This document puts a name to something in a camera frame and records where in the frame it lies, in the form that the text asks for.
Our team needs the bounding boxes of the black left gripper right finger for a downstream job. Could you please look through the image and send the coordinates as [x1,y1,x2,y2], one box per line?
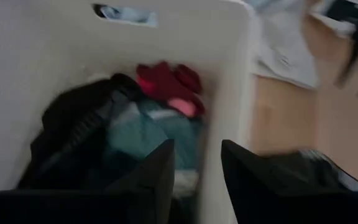
[221,139,358,224]

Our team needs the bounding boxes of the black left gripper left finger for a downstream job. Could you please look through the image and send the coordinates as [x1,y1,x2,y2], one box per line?
[0,139,175,224]

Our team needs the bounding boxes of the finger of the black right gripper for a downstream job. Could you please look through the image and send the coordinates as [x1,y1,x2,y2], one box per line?
[334,30,358,88]

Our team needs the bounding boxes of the teal dotted shirt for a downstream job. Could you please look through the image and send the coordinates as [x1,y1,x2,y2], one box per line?
[103,99,206,190]

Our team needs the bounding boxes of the white garment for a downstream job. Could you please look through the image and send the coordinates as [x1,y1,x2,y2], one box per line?
[252,7,321,91]

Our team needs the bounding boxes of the black sweater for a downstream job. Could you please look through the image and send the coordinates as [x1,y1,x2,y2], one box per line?
[17,73,145,190]

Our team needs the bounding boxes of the maroon sock with pink toe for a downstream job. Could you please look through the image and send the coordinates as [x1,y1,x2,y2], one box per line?
[166,63,206,118]

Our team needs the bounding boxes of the white plastic laundry basket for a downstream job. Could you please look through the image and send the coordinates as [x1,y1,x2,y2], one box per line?
[0,0,256,224]

